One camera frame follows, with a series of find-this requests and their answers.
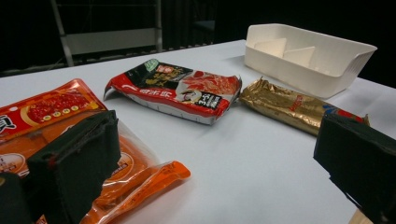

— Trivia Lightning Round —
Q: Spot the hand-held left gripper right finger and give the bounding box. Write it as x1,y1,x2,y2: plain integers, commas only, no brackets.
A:
313,112,396,224

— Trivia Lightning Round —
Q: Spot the red and black food packet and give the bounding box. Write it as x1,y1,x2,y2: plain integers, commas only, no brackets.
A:
103,58,243,126

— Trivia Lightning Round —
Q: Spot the white plastic bin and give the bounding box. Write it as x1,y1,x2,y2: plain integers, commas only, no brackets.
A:
243,22,378,100

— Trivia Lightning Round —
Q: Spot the gold foil packet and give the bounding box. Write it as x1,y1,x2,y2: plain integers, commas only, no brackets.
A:
238,77,371,137

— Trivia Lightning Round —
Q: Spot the white metal desk frame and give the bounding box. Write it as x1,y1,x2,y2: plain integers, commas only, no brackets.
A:
49,0,164,68

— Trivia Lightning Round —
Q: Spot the orange snack packet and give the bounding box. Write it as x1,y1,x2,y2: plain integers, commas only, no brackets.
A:
0,77,191,224

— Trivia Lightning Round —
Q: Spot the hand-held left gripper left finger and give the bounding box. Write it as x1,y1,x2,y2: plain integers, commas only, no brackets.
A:
21,109,121,224

